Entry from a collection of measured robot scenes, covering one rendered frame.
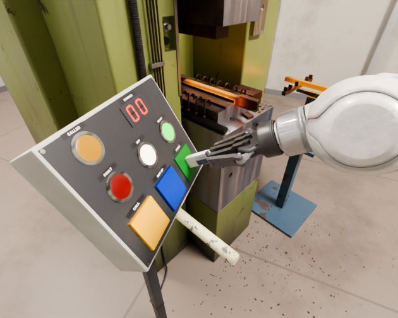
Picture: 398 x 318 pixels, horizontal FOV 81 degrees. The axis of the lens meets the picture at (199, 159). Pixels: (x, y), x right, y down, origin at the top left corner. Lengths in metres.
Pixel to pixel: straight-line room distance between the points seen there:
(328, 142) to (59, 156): 0.35
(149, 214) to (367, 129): 0.37
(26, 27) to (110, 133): 0.73
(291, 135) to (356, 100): 0.22
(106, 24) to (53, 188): 0.46
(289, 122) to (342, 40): 3.23
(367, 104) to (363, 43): 3.44
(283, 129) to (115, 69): 0.50
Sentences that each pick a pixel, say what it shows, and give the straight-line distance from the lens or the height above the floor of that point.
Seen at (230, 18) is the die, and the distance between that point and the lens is 0.84.
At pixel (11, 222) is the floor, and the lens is 2.20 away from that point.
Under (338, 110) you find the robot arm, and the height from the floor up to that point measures 1.28.
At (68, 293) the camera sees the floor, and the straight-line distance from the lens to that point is 1.66.
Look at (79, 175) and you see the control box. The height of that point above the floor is 1.14.
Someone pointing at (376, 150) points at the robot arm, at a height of 1.26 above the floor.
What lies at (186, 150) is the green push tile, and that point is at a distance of 0.61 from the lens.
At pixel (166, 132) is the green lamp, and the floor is 1.09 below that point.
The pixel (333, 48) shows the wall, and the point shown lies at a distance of 3.67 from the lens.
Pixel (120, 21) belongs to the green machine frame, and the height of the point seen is 1.30.
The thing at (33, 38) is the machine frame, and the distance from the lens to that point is 1.13.
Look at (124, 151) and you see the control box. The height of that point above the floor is 1.12.
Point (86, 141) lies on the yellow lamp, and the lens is 0.42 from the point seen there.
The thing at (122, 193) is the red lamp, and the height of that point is 1.08.
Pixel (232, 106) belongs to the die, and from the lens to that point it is 0.97.
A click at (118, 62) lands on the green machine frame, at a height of 1.20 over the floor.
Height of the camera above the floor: 1.38
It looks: 38 degrees down
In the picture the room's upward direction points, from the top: straight up
